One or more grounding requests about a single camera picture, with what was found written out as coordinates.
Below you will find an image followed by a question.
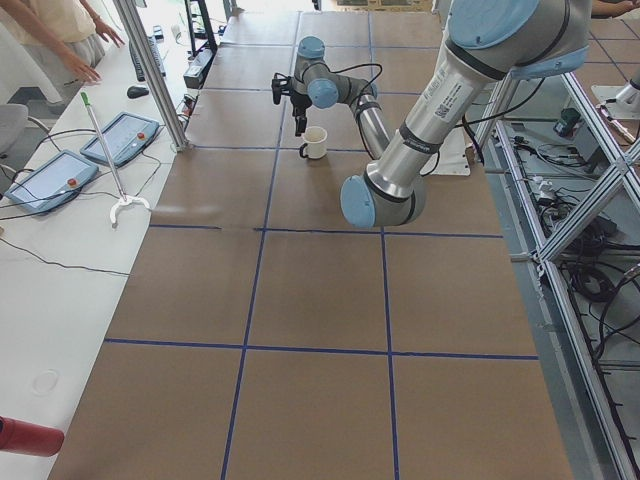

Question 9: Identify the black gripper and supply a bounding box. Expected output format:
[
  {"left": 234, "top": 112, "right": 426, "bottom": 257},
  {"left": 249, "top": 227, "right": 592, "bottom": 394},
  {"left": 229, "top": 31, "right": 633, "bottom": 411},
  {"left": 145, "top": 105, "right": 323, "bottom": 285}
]
[{"left": 290, "top": 91, "right": 311, "bottom": 136}]

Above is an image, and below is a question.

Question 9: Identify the white smiley mug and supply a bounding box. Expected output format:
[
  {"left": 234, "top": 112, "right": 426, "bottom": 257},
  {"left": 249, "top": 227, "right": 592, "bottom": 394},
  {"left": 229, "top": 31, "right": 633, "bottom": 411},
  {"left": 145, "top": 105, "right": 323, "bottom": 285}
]
[{"left": 298, "top": 126, "right": 328, "bottom": 160}]

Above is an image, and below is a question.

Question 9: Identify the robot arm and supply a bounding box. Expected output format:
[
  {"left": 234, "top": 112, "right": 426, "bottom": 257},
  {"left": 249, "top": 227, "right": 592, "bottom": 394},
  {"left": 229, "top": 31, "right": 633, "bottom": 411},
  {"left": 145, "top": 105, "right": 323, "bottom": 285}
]
[{"left": 284, "top": 1, "right": 592, "bottom": 228}]

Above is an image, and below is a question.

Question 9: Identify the black keyboard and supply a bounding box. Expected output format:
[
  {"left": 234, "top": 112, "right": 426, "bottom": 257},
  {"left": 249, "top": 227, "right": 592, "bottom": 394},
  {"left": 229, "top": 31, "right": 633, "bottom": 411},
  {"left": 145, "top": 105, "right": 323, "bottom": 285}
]
[{"left": 128, "top": 34, "right": 166, "bottom": 82}]

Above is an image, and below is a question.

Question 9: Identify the black computer mouse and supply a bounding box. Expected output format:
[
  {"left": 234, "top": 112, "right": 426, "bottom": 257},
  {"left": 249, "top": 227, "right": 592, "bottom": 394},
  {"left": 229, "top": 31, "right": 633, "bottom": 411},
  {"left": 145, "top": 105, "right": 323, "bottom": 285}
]
[{"left": 126, "top": 85, "right": 149, "bottom": 99}]

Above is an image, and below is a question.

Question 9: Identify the far teach pendant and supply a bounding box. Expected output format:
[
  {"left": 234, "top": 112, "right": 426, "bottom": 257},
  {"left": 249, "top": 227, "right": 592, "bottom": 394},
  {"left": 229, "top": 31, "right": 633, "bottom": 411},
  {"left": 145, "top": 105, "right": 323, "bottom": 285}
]
[{"left": 102, "top": 112, "right": 160, "bottom": 168}]

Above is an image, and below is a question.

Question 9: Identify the teach pendant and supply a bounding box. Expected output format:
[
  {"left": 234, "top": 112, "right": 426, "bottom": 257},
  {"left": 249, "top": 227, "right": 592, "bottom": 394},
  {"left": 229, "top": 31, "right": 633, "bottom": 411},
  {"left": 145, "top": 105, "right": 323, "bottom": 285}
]
[
  {"left": 102, "top": 112, "right": 160, "bottom": 168},
  {"left": 5, "top": 150, "right": 98, "bottom": 214}
]

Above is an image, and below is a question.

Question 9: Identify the reacher grabber stick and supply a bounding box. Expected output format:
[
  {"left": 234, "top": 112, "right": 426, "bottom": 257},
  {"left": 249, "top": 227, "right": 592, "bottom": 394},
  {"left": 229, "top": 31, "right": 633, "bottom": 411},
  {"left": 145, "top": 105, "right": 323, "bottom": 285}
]
[{"left": 80, "top": 91, "right": 151, "bottom": 229}]

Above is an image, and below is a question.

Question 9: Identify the brown paper table cover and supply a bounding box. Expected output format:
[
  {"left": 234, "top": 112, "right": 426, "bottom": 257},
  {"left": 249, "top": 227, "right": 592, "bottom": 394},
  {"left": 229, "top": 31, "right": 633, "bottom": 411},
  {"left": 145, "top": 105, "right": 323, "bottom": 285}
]
[{"left": 51, "top": 12, "right": 572, "bottom": 479}]

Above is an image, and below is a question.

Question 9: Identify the near teach pendant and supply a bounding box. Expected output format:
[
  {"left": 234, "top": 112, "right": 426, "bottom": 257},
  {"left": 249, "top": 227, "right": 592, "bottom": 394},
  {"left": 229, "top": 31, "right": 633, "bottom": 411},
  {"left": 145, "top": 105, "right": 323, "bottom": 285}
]
[{"left": 5, "top": 150, "right": 98, "bottom": 214}]

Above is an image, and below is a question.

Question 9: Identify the person standing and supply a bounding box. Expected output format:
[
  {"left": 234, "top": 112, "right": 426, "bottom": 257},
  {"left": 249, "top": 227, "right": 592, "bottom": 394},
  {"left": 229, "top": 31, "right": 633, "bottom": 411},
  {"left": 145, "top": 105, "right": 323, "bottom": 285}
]
[{"left": 1, "top": 0, "right": 124, "bottom": 112}]

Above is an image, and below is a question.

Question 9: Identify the red bottle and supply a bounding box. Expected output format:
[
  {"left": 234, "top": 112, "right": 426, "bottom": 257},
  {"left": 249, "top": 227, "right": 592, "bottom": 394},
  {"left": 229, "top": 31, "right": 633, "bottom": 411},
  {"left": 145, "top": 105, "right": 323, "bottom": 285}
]
[{"left": 1, "top": 417, "right": 65, "bottom": 457}]

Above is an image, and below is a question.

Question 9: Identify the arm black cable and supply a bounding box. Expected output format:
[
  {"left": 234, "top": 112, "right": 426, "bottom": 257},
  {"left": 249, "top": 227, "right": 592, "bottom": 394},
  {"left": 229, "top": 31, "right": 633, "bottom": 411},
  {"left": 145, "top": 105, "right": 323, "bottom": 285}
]
[{"left": 327, "top": 63, "right": 384, "bottom": 109}]

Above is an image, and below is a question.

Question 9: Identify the white pedestal column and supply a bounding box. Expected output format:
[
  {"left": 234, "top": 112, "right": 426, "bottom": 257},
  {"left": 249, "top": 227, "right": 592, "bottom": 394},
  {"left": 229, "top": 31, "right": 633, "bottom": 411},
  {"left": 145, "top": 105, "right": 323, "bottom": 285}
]
[{"left": 420, "top": 127, "right": 471, "bottom": 176}]

